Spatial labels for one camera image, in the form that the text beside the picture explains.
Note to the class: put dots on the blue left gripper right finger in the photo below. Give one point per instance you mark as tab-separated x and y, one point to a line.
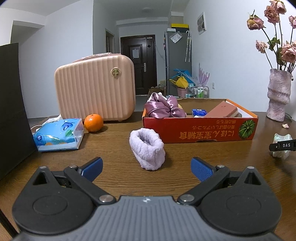
210	178

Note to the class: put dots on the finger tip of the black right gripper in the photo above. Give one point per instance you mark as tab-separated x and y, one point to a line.
289	145

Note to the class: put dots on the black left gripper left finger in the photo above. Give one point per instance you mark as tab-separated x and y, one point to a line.
81	178

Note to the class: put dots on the iridescent mesh bath ball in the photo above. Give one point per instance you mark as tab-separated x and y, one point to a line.
281	154

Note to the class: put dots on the blue tissue pack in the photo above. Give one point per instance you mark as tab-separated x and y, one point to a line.
198	112

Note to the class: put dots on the pink layered sponge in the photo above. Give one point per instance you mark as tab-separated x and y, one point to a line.
223	110

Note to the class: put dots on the blue tissue box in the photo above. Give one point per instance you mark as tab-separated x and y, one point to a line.
59	135

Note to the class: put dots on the purple textured vase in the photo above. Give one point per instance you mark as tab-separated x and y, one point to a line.
279	89

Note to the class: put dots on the orange tangerine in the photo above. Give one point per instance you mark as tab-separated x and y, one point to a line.
93	123

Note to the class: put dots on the red cardboard box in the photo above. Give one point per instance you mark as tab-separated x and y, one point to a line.
192	130

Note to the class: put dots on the trolley with bottles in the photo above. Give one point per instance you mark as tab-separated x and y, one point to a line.
194	91

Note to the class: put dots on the dried pink roses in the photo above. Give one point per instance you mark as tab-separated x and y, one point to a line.
284	50

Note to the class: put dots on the pink ribbed suitcase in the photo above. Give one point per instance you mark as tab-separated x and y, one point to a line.
103	84

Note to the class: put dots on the yellow blue toy pile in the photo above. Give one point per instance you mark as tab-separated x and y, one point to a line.
182	79

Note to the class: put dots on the cardboard box on floor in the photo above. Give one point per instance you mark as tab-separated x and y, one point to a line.
156	90

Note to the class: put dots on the grey refrigerator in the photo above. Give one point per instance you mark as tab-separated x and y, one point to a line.
175	45

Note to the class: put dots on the dark entrance door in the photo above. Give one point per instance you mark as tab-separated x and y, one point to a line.
142	51

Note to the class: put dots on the yellow box on fridge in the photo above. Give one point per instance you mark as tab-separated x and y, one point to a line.
175	25

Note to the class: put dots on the wall electrical panel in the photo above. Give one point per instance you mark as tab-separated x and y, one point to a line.
201	24

